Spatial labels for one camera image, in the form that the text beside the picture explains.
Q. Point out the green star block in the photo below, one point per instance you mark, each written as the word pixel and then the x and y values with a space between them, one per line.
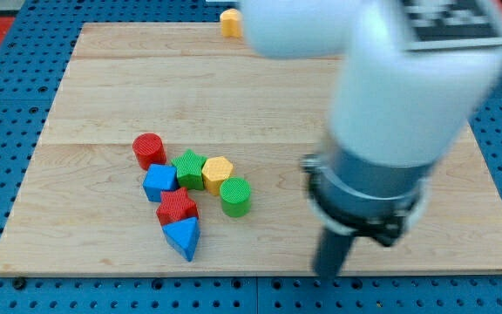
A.
pixel 189 169

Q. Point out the blue triangle block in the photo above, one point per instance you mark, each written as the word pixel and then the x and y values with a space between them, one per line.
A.
pixel 183 236

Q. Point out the yellow hexagon block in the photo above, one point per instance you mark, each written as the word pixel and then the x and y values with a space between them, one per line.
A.
pixel 214 172

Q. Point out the green cylinder block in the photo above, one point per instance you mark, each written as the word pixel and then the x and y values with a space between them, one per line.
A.
pixel 235 195

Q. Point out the blue cube block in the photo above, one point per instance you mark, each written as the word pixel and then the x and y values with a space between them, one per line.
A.
pixel 159 178

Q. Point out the red cylinder block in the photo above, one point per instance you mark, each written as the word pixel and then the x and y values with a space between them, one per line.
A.
pixel 149 149

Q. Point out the wooden board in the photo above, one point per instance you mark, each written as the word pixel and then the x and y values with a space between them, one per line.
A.
pixel 81 210

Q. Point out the yellow block at top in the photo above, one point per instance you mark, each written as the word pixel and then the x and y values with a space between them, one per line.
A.
pixel 230 23

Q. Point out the black white fiducial tag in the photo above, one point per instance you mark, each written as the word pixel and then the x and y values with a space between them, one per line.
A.
pixel 435 25

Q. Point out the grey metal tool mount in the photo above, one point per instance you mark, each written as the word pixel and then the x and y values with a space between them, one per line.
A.
pixel 356 197

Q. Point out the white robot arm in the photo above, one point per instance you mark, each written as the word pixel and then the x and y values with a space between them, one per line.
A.
pixel 413 72

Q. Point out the red star block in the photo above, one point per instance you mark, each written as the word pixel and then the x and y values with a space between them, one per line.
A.
pixel 176 206

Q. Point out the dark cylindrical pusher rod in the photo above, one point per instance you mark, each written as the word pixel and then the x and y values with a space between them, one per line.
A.
pixel 331 253

